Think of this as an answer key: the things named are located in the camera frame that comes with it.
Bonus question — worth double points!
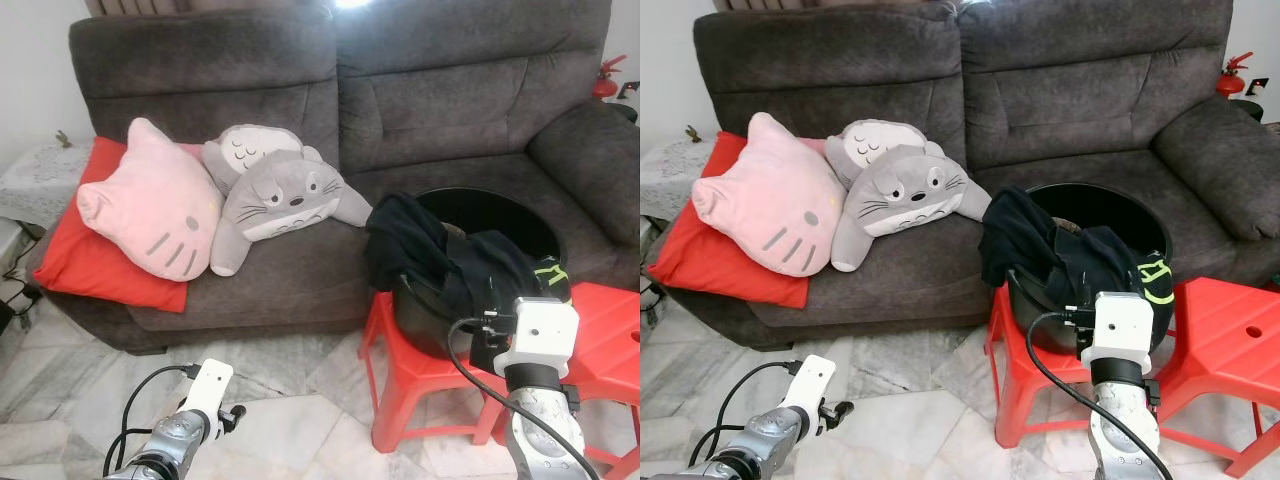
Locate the red cushion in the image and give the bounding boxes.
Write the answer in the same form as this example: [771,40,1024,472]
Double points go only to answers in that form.
[648,130,821,309]
[33,135,206,313]

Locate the red fire extinguisher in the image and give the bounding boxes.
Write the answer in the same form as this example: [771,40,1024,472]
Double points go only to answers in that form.
[590,55,629,101]
[1215,52,1254,99]

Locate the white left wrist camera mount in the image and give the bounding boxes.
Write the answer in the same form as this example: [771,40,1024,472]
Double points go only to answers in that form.
[182,358,234,426]
[783,355,836,431]

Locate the grey Totoro plush closed eyes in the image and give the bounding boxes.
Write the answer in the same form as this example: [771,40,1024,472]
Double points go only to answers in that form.
[202,125,304,196]
[825,120,926,191]

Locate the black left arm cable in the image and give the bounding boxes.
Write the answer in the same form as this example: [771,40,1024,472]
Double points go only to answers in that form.
[690,360,801,471]
[100,365,201,476]

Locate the black garment neon green print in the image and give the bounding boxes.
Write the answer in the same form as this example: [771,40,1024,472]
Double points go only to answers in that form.
[1050,225,1176,351]
[438,230,574,373]

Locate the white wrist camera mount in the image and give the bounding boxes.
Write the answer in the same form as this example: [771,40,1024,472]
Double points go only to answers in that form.
[492,297,581,379]
[783,355,836,431]
[182,358,234,426]
[1080,292,1156,366]

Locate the red plastic stool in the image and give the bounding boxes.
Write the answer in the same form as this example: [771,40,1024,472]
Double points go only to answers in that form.
[985,285,1101,449]
[358,290,511,454]
[1140,277,1280,479]
[490,282,640,480]

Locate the plain black garment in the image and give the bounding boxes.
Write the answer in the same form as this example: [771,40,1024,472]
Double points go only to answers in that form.
[363,192,453,293]
[978,187,1066,291]

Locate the black plastic bucket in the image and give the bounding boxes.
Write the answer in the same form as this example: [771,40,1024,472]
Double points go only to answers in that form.
[1005,182,1173,356]
[390,187,569,361]

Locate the pink cat face pillow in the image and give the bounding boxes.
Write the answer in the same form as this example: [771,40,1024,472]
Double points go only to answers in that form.
[692,112,846,278]
[77,117,226,283]

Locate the white lace table cloth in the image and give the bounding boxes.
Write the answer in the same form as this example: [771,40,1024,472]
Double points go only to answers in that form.
[640,135,721,216]
[0,140,101,226]

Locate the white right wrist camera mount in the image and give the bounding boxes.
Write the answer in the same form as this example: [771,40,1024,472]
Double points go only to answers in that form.
[1080,292,1156,366]
[492,297,581,379]

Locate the dark grey fabric sofa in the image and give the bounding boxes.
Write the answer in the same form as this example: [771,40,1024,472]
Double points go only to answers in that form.
[648,0,1280,351]
[30,0,640,356]

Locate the grey Totoro plush open eyes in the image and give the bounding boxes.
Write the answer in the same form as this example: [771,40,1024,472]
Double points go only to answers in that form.
[208,148,373,278]
[830,143,993,273]

